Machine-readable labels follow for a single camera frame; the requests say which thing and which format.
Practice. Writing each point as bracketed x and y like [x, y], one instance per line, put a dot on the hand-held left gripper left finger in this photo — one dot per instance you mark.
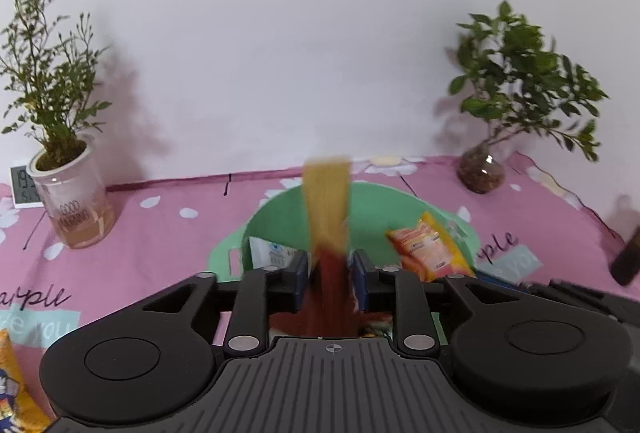
[300, 278]

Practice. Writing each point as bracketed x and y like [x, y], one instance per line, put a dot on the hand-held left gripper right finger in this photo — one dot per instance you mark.
[360, 280]

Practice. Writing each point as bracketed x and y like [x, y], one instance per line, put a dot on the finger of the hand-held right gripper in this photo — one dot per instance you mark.
[627, 258]
[500, 279]

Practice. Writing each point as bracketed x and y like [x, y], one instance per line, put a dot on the white tube-shaped packet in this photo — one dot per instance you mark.
[270, 253]

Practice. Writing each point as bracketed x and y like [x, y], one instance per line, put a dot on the green plastic bowl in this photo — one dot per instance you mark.
[280, 218]

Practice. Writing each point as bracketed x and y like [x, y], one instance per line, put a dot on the dark red beige-ended packet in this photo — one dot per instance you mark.
[325, 213]

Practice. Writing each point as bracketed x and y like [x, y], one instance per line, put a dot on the orange snack packet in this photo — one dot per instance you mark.
[430, 248]

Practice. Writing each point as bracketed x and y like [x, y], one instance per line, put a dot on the plant in glass vase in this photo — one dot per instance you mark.
[480, 173]

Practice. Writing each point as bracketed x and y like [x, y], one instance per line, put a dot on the pink printed tablecloth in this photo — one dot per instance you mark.
[150, 253]

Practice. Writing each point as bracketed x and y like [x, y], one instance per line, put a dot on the plant in clear cup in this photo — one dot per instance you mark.
[75, 213]

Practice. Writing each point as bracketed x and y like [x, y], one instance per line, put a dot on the white digital clock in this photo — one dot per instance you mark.
[22, 188]

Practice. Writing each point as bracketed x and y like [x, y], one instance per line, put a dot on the yellow cartoon snack packet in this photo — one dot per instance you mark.
[15, 388]

